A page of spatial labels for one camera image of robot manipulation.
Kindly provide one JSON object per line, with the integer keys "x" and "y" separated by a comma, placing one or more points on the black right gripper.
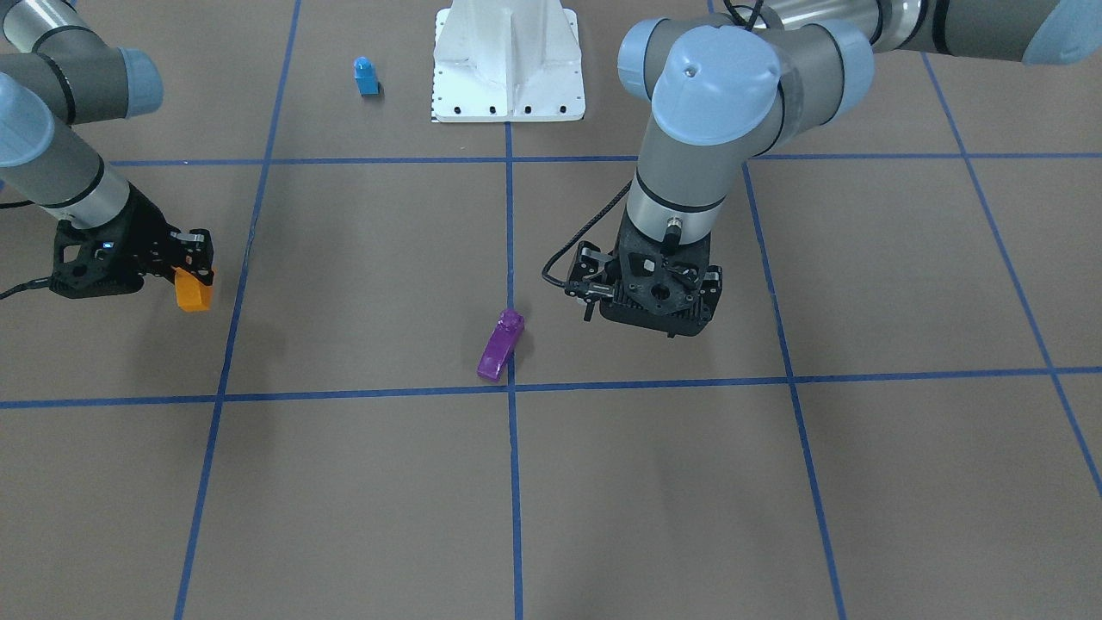
{"x": 148, "y": 235}

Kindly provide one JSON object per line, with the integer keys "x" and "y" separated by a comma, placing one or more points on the purple trapezoid block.
{"x": 501, "y": 345}

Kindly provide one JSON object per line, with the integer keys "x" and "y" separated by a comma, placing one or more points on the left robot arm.
{"x": 727, "y": 87}

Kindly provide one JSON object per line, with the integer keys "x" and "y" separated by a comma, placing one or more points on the orange trapezoid block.
{"x": 192, "y": 295}

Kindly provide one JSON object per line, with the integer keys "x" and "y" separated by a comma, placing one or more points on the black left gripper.
{"x": 590, "y": 262}

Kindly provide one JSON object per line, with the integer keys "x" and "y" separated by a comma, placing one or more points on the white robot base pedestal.
{"x": 507, "y": 61}

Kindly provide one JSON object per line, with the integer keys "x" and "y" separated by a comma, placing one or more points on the small blue block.
{"x": 365, "y": 77}

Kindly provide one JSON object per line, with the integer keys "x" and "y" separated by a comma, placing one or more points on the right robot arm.
{"x": 60, "y": 74}

